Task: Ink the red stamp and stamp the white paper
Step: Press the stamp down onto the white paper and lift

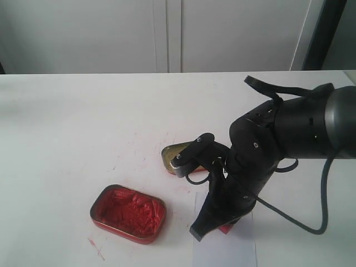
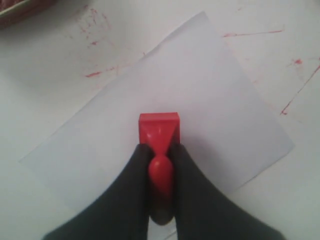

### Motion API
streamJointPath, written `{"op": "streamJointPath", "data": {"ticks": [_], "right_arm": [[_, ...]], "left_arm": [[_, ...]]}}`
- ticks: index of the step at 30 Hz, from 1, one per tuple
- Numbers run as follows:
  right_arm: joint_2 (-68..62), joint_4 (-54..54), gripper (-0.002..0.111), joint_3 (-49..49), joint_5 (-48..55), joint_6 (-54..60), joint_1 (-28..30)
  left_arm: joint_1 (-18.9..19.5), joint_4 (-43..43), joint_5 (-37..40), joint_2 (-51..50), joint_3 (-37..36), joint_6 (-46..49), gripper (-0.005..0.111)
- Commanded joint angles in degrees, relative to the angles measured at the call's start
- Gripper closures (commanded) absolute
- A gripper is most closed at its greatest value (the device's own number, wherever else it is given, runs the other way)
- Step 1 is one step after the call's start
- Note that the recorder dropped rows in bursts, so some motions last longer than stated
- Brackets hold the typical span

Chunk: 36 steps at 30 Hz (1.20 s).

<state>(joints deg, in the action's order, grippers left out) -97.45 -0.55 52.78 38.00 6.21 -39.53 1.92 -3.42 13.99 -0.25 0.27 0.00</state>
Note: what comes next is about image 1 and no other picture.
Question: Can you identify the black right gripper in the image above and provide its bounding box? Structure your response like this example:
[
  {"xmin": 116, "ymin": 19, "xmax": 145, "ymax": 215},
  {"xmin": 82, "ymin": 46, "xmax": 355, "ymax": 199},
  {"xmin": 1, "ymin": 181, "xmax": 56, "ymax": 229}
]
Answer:
[{"xmin": 189, "ymin": 155, "xmax": 280, "ymax": 241}]

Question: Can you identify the red rubber stamp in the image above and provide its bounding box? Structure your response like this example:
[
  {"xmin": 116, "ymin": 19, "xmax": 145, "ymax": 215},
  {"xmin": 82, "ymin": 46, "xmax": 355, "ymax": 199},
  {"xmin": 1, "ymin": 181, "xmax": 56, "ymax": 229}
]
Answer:
[{"xmin": 219, "ymin": 224, "xmax": 234, "ymax": 235}]

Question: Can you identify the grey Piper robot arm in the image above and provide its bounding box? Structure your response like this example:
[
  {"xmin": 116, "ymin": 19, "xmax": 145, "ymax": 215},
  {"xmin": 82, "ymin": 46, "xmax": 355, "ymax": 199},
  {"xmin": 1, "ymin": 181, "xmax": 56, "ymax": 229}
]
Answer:
[{"xmin": 190, "ymin": 76, "xmax": 355, "ymax": 240}]

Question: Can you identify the red ink pad tin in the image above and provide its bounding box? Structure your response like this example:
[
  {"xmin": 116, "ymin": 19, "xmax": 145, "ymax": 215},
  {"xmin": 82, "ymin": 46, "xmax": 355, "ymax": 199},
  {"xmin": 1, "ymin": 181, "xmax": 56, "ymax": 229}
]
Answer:
[{"xmin": 90, "ymin": 184, "xmax": 167, "ymax": 245}]

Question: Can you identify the white paper sheet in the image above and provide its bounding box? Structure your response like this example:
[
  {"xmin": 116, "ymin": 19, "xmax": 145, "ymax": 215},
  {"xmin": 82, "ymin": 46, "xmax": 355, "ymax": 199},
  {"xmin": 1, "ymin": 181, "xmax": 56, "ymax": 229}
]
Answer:
[{"xmin": 190, "ymin": 191, "xmax": 257, "ymax": 267}]

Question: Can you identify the gold tin lid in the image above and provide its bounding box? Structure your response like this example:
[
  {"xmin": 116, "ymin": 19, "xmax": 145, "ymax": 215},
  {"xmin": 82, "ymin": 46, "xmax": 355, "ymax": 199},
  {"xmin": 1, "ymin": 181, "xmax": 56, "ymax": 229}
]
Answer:
[{"xmin": 161, "ymin": 138, "xmax": 214, "ymax": 177}]

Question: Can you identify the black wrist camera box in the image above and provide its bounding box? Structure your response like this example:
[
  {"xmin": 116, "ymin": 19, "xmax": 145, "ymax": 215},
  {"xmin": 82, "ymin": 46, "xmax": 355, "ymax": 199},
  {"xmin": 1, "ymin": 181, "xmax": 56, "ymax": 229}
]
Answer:
[{"xmin": 170, "ymin": 133, "xmax": 229, "ymax": 178}]

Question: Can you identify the thin black camera cable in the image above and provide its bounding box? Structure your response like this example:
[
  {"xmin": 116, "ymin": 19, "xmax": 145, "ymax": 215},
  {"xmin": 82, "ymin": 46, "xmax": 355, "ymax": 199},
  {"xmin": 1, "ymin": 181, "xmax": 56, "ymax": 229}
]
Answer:
[{"xmin": 185, "ymin": 157, "xmax": 299, "ymax": 201}]

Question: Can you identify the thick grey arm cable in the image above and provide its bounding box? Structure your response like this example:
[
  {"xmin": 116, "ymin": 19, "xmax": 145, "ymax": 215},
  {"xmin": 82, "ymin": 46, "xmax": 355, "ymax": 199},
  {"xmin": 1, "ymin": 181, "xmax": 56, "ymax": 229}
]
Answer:
[{"xmin": 257, "ymin": 158, "xmax": 334, "ymax": 235}]

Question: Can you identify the dark monitor stand post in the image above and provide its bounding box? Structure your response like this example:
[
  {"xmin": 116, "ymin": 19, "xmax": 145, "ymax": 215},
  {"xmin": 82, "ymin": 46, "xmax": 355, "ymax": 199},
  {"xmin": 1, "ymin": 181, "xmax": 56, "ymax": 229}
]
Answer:
[{"xmin": 302, "ymin": 0, "xmax": 347, "ymax": 71}]

